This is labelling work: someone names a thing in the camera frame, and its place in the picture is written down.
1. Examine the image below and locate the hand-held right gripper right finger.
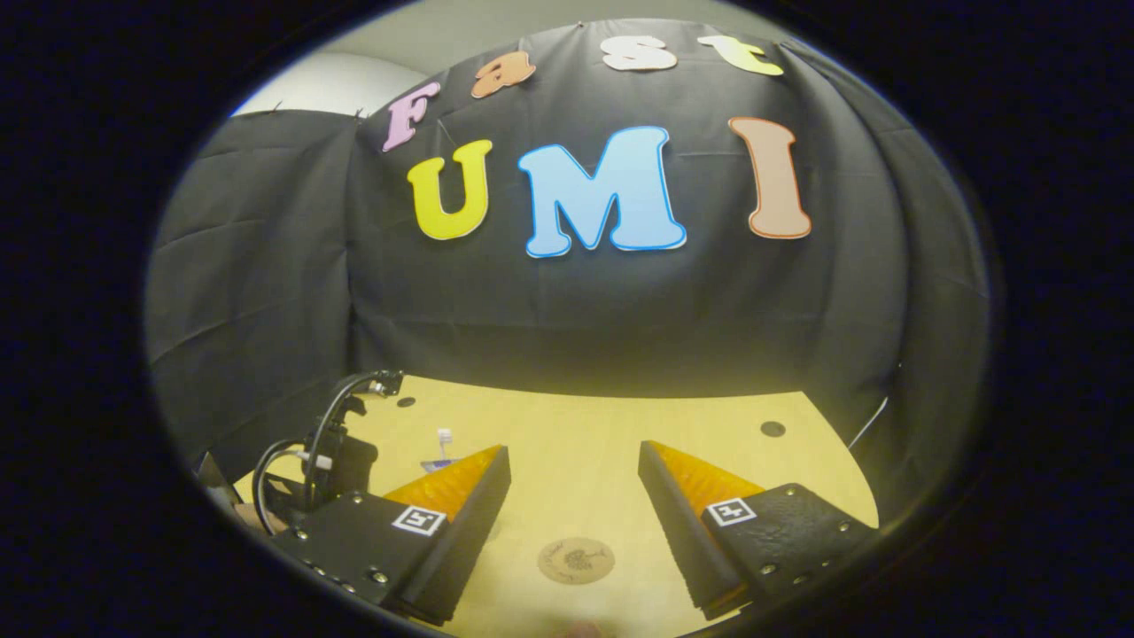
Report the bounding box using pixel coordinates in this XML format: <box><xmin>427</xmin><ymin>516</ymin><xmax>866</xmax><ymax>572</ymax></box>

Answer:
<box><xmin>638</xmin><ymin>440</ymin><xmax>878</xmax><ymax>621</ymax></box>

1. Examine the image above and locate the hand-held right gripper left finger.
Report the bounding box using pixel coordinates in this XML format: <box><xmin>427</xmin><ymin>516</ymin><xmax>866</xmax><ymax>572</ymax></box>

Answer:
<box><xmin>270</xmin><ymin>445</ymin><xmax>512</xmax><ymax>626</ymax></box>

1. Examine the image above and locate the round wooden coaster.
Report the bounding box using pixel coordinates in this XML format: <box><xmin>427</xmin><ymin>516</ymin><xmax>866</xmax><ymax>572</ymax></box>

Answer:
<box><xmin>537</xmin><ymin>537</ymin><xmax>616</xmax><ymax>586</ymax></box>

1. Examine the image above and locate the wooden desktop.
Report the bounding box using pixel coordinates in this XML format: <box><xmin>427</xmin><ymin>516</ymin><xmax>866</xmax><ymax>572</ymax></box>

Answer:
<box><xmin>232</xmin><ymin>374</ymin><xmax>880</xmax><ymax>638</ymax></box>

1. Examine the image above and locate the black backdrop cloth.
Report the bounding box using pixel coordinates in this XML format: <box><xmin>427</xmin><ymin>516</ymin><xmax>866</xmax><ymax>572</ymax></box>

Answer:
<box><xmin>146</xmin><ymin>18</ymin><xmax>989</xmax><ymax>515</ymax></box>

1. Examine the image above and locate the white cable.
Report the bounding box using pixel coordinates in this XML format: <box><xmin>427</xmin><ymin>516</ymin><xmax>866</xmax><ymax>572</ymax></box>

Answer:
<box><xmin>848</xmin><ymin>396</ymin><xmax>889</xmax><ymax>451</ymax></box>

